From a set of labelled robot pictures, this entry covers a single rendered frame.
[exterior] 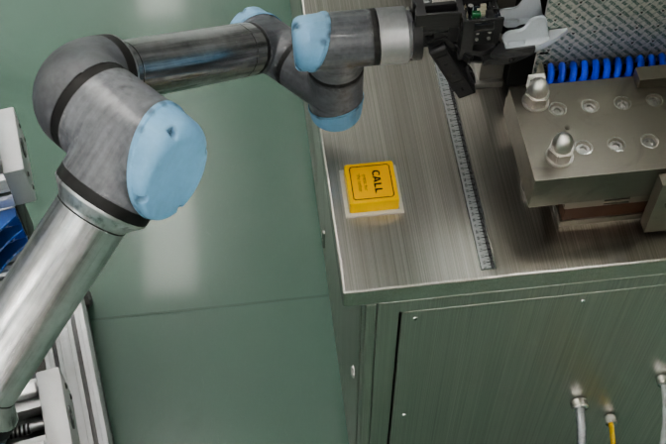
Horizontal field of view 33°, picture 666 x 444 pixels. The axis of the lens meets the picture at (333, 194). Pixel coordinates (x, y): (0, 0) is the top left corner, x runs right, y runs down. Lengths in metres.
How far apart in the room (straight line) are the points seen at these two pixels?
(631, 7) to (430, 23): 0.27
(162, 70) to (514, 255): 0.54
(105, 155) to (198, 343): 1.33
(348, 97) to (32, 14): 1.78
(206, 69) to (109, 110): 0.27
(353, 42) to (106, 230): 0.42
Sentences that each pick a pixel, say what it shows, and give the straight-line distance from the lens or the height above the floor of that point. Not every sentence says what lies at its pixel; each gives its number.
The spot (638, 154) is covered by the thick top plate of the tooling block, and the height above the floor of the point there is 1.03.
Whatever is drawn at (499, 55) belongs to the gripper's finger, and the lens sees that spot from 1.49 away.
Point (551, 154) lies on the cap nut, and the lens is 1.46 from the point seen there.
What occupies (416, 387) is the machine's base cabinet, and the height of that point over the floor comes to 0.58.
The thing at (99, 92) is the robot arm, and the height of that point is 1.27.
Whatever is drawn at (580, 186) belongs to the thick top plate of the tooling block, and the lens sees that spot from 1.48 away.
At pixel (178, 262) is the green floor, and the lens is 2.60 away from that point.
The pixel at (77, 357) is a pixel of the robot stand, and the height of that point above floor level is 0.23.
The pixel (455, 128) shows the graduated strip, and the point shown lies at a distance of 1.66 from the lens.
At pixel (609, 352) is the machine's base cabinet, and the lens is 1.80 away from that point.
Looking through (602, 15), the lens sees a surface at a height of 1.12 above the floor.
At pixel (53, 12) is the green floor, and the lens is 3.17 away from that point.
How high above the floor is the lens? 2.18
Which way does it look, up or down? 55 degrees down
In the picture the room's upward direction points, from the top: straight up
